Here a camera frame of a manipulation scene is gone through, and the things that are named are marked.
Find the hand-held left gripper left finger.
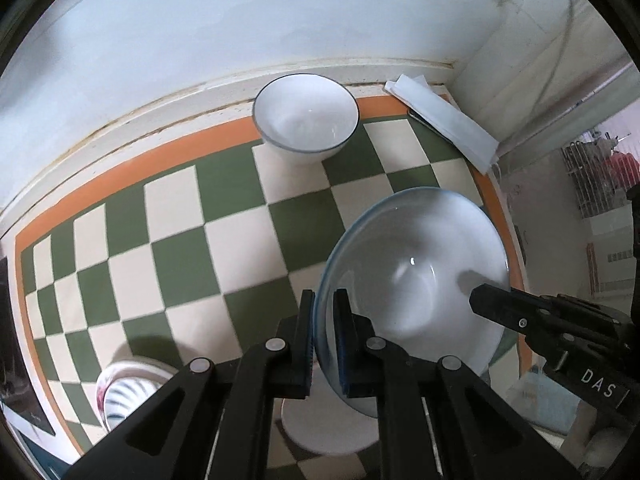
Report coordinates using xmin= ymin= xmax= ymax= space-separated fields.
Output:
xmin=65 ymin=289 xmax=317 ymax=480

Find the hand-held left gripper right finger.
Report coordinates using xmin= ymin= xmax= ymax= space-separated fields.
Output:
xmin=334 ymin=288 xmax=551 ymax=480

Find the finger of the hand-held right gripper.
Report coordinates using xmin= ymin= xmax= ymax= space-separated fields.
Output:
xmin=470 ymin=284 xmax=556 ymax=333

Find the white bowl with blue pattern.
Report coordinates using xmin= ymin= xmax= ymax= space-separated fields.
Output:
xmin=312 ymin=187 xmax=512 ymax=418

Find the white plate with pink flower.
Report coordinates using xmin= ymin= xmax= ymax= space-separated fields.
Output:
xmin=95 ymin=357 xmax=180 ymax=433

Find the white bowl with dark rim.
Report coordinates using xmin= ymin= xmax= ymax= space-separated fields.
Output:
xmin=252 ymin=74 xmax=360 ymax=166

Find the green checkered tablecloth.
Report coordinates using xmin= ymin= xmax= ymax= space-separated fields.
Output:
xmin=15 ymin=95 xmax=531 ymax=480

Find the folded white paper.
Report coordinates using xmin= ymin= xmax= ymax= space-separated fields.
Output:
xmin=384 ymin=74 xmax=501 ymax=175

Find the white wire rack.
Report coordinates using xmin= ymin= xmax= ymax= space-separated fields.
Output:
xmin=560 ymin=132 xmax=640 ymax=221

